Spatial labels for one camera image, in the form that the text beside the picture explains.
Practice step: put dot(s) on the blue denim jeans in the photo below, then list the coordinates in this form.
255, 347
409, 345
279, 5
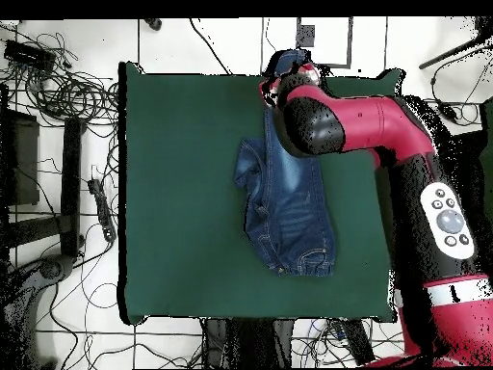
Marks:
292, 216

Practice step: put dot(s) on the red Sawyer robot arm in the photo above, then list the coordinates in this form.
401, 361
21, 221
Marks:
385, 123

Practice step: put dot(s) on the dark flat panel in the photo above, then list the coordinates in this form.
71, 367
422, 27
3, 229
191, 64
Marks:
468, 142
25, 162

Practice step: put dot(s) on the small grey square tag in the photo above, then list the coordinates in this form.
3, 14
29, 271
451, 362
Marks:
306, 36

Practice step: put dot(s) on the black tripod rod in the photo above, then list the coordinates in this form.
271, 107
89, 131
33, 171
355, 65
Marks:
450, 52

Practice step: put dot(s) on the dark green table cloth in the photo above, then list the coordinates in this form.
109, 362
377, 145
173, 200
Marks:
173, 115

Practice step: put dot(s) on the black power adapter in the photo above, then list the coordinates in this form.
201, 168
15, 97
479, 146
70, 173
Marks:
448, 111

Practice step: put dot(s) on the green cloth sheet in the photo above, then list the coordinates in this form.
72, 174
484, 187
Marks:
489, 162

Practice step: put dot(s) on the black power strip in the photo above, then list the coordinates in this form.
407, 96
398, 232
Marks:
103, 210

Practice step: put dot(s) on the black oblong box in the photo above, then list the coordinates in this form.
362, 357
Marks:
358, 341

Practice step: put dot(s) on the black electronics box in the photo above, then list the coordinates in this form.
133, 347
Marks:
27, 54

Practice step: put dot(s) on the grey wheeled chair base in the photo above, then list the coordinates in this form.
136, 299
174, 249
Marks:
50, 268

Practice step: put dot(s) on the grey square floor frame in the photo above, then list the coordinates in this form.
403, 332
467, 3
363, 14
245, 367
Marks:
348, 42

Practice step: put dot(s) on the black metal stand frame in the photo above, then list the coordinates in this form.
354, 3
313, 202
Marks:
71, 185

